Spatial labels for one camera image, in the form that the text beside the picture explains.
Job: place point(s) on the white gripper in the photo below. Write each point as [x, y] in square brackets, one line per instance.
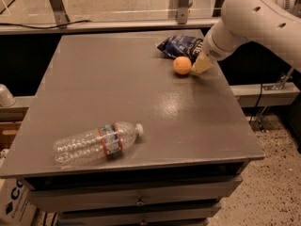
[213, 49]

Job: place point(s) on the grey metal bracket centre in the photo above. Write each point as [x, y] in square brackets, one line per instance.
[182, 11]

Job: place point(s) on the grey drawer cabinet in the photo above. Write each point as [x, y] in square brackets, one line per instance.
[195, 145]

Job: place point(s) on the grey metal bracket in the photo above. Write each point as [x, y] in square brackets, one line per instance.
[61, 16]
[182, 11]

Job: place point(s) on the white cylinder object left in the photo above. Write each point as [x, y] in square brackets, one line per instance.
[6, 98]

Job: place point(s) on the clear plastic water bottle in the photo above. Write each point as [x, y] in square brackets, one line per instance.
[97, 143]

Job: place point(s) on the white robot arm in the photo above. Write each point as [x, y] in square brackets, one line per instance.
[270, 23]

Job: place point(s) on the brown cardboard box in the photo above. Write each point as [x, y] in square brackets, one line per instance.
[8, 131]

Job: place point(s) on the grey metal bracket left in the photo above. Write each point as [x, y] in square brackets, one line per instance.
[61, 16]

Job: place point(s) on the white cardboard box blue print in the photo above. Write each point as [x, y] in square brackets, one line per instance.
[15, 209]

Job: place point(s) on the orange fruit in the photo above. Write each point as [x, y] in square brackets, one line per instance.
[182, 65]

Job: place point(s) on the blue chip bag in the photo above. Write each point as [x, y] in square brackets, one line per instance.
[181, 46]

